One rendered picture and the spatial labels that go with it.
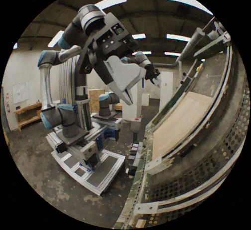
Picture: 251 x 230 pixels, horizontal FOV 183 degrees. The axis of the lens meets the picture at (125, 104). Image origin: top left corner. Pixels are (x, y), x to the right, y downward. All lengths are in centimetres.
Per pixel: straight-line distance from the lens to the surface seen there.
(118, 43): 15
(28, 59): 549
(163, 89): 430
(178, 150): 43
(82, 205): 150
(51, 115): 57
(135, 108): 302
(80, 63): 22
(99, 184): 127
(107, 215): 141
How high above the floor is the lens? 138
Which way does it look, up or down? 13 degrees down
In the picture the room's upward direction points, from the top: straight up
